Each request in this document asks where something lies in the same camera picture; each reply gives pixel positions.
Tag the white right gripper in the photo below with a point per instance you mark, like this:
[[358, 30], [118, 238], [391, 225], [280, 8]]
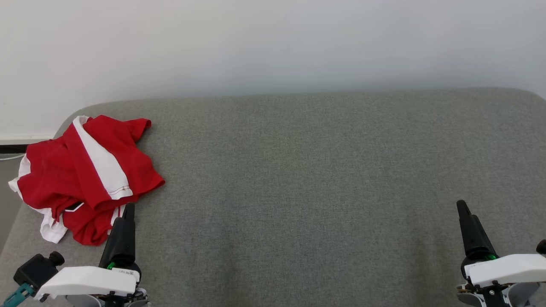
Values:
[[503, 270]]

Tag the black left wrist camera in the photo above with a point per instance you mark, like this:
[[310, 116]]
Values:
[[36, 270]]

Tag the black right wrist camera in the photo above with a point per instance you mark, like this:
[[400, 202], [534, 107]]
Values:
[[541, 247]]

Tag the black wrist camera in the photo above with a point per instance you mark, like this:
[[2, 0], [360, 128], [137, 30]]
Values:
[[36, 270], [541, 247]]

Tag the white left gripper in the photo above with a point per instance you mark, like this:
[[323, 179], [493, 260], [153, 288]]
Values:
[[89, 281]]

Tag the red shirt with white sleeves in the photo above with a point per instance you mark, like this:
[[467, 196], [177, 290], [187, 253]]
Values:
[[85, 230]]

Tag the white wall baseboard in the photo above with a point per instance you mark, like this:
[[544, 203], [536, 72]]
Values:
[[21, 138]]

